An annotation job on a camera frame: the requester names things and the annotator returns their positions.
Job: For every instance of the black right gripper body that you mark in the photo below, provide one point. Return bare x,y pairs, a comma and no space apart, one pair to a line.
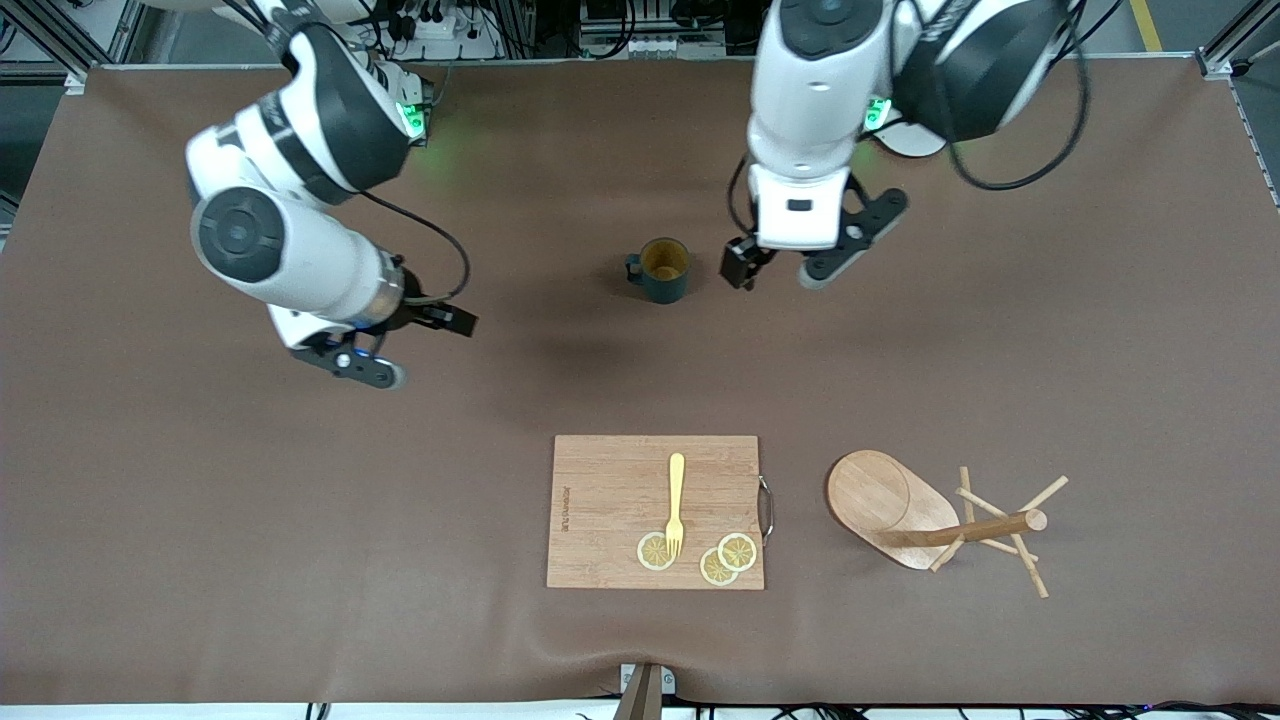
420,312

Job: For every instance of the dark teal cup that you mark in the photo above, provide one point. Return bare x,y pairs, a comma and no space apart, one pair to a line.
665,280

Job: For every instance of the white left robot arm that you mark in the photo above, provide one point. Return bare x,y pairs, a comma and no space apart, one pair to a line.
810,100

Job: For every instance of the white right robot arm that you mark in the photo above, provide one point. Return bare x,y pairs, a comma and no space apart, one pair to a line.
300,250

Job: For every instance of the wooden mug tree rack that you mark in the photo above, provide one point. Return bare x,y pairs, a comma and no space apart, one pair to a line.
880,500

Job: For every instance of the white electronics box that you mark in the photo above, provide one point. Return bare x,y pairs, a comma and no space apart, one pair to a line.
650,45

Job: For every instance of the yellow fork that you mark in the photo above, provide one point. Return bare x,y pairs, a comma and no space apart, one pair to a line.
676,490

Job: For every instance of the wooden cutting board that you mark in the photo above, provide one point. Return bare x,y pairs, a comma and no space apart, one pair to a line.
610,510

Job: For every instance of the brown table mat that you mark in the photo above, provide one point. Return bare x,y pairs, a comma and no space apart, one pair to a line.
300,550

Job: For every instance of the white power strip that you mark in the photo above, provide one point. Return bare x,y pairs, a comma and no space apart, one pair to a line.
445,25

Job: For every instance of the lemon slice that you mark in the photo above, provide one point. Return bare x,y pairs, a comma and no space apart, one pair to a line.
652,553
715,570
740,550

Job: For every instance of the aluminium frame rail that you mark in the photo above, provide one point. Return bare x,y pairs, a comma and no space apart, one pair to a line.
1225,50
125,30

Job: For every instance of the metal table edge bracket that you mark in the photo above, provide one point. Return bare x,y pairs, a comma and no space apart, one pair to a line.
645,695

